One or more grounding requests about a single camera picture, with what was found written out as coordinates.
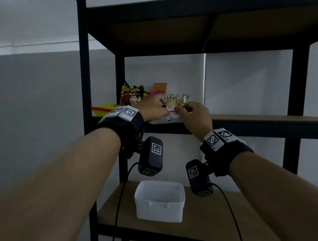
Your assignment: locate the person's right hand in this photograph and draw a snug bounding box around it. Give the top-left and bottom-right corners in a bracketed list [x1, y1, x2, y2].
[174, 101, 214, 143]

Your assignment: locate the person's left hand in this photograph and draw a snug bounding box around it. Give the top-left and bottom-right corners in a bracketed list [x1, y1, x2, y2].
[135, 94, 172, 122]

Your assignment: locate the green and white snack packet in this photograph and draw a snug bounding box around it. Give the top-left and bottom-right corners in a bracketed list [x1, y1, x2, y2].
[149, 94, 191, 125]

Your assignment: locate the person's right forearm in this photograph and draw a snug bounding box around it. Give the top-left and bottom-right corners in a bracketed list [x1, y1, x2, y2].
[228, 150, 318, 241]

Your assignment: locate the person's left forearm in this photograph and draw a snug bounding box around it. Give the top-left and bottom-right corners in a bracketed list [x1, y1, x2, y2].
[0, 128, 122, 241]

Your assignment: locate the orange striped snack packet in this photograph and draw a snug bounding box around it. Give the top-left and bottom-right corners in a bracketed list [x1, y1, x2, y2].
[153, 83, 167, 95]

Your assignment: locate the black snack packet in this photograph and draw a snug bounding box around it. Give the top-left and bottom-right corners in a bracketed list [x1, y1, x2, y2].
[134, 85, 150, 102]

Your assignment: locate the brown snack packet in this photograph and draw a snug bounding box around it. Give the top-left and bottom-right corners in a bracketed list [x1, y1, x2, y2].
[120, 84, 141, 106]

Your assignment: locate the black left wristband with markers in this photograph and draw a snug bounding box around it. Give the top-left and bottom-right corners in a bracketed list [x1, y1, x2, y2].
[95, 105, 146, 150]

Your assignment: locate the black wristband with markers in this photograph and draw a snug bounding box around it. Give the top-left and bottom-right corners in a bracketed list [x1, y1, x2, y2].
[200, 128, 254, 177]
[95, 105, 146, 150]

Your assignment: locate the black left wrist tracker module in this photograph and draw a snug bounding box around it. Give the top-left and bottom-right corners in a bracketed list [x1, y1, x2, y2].
[137, 136, 164, 177]

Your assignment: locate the black wrist tracker module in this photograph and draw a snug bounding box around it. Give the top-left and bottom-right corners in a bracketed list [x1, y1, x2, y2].
[137, 136, 164, 177]
[185, 159, 214, 198]

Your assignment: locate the black right wristband with markers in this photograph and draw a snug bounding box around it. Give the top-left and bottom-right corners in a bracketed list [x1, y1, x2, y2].
[200, 128, 254, 177]

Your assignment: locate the yellow and red snack packet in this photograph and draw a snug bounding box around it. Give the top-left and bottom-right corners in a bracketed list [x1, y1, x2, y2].
[91, 104, 118, 117]

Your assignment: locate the black right wrist tracker module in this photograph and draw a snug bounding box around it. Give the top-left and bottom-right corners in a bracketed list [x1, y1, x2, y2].
[185, 159, 214, 198]

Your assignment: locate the white plastic container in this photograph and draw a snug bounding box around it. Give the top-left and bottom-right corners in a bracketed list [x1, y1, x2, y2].
[134, 180, 186, 223]

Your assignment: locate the black metal shelf rack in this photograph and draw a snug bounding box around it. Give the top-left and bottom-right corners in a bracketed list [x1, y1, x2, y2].
[76, 0, 318, 241]

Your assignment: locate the black left tracker cable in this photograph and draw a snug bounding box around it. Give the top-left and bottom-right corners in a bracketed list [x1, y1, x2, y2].
[112, 162, 140, 241]

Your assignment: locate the black tracker cable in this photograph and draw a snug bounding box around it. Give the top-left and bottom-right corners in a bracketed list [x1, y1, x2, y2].
[211, 183, 243, 241]
[112, 162, 140, 241]

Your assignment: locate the black right tracker cable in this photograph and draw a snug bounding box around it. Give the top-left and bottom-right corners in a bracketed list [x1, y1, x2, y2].
[211, 183, 243, 241]

